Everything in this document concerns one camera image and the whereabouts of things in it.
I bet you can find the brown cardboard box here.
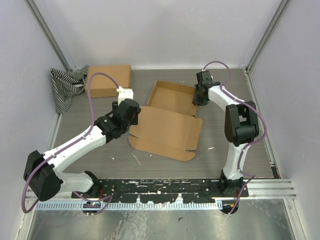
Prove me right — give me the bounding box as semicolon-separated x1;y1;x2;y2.
86;64;132;98

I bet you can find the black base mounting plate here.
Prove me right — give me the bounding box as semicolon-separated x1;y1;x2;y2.
82;178;241;204

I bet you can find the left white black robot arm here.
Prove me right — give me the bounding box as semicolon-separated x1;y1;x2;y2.
23;98;141;202

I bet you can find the striped black white cloth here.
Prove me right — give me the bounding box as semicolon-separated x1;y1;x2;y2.
49;65;89;114

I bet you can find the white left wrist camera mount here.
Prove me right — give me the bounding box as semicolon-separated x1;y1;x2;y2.
116;86;134;105

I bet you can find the right aluminium corner post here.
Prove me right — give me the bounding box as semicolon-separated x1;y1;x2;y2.
245;0;291;73

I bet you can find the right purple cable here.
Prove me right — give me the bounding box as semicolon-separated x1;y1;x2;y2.
202;60;268;216

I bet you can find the white slotted cable duct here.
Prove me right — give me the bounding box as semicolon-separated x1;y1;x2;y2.
35;200;223;211

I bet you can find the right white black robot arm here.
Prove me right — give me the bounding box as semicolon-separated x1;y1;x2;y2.
192;70;260;198

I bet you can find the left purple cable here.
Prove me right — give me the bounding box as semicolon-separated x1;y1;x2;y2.
21;72;121;217

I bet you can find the aluminium front rail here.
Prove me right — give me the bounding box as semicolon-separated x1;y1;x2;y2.
22;175;296;203

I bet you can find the left aluminium corner post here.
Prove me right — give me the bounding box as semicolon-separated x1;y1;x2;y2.
25;0;75;71

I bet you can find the aluminium corner post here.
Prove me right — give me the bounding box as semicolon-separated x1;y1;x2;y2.
25;0;75;71
245;0;291;73

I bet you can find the purple cable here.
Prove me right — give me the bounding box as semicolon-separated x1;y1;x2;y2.
21;72;121;217
202;60;268;216

